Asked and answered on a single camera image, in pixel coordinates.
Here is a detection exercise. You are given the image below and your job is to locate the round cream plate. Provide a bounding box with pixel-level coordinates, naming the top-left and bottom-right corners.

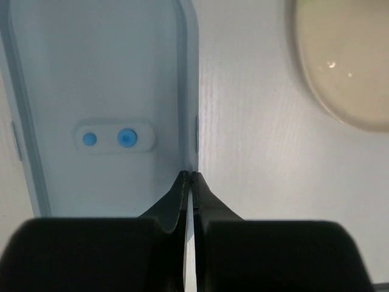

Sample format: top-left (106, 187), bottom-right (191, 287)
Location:
top-left (292, 1), bottom-right (388, 133)

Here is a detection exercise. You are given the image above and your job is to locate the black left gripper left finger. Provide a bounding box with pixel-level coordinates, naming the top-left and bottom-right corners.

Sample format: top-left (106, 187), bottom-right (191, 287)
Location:
top-left (1, 171), bottom-right (188, 291)

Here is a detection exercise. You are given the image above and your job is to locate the blue lunch box lid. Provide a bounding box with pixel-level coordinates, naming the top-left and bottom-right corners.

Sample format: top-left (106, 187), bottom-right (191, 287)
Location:
top-left (1, 1), bottom-right (199, 219)

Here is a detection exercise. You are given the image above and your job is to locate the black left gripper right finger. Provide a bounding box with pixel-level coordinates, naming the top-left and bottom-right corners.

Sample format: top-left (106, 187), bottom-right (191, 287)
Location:
top-left (191, 172), bottom-right (374, 291)

